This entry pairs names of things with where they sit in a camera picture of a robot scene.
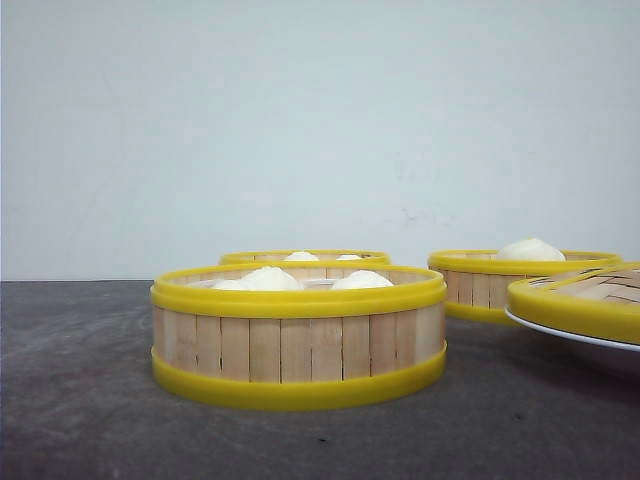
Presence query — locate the bamboo steamer basket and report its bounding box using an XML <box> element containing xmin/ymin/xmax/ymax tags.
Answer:
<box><xmin>218</xmin><ymin>249</ymin><xmax>391</xmax><ymax>265</ymax></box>
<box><xmin>428</xmin><ymin>249</ymin><xmax>622</xmax><ymax>326</ymax></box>
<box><xmin>150</xmin><ymin>261</ymin><xmax>447</xmax><ymax>411</ymax></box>

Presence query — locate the woven bamboo steamer lid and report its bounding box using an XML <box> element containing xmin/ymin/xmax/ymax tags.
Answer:
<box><xmin>505</xmin><ymin>262</ymin><xmax>639</xmax><ymax>347</ymax></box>

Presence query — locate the right white bun front basket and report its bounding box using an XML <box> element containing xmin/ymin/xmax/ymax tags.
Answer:
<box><xmin>331</xmin><ymin>270</ymin><xmax>393</xmax><ymax>290</ymax></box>

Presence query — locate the large white bun front basket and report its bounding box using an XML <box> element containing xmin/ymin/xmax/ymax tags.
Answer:
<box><xmin>239</xmin><ymin>266</ymin><xmax>303</xmax><ymax>291</ymax></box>

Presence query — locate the small white bun front basket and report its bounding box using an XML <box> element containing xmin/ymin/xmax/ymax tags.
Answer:
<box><xmin>212</xmin><ymin>279</ymin><xmax>247</xmax><ymax>291</ymax></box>

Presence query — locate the white plate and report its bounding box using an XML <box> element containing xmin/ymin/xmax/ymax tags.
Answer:
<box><xmin>504</xmin><ymin>307</ymin><xmax>639</xmax><ymax>378</ymax></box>

